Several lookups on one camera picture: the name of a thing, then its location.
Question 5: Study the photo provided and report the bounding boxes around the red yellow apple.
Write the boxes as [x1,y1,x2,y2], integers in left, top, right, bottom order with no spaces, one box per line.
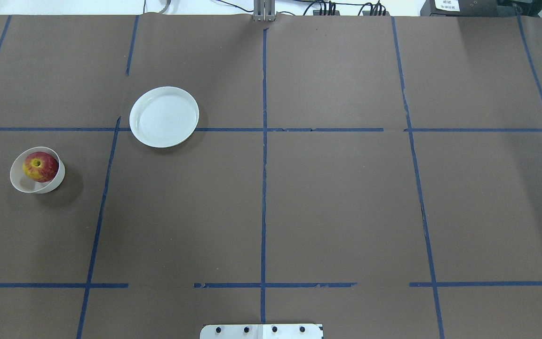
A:
[22,152,60,183]

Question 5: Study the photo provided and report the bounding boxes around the white plate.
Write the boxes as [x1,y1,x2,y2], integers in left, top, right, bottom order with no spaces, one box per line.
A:
[129,86,199,148]

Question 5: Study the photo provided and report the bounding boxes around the white bowl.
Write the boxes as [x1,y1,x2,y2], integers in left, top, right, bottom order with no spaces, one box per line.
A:
[9,146,66,194]

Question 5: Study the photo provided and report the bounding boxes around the far orange black connector board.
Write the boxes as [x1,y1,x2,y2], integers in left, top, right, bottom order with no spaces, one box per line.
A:
[312,1,339,16]

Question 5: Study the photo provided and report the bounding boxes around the orange black connector board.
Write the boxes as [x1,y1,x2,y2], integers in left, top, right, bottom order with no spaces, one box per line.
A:
[312,1,339,16]
[359,0,389,16]

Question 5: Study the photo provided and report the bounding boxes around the near orange black connector board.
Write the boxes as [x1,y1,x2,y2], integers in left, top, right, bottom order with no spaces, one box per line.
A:
[359,0,389,16]

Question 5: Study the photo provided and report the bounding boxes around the black box device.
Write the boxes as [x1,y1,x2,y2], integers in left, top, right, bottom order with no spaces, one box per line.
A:
[420,0,518,17]

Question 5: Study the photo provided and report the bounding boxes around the aluminium frame post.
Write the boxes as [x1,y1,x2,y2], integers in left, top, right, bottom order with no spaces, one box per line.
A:
[252,0,277,22]

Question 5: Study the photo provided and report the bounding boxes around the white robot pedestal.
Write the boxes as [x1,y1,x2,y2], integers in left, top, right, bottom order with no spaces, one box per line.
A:
[199,323,324,339]

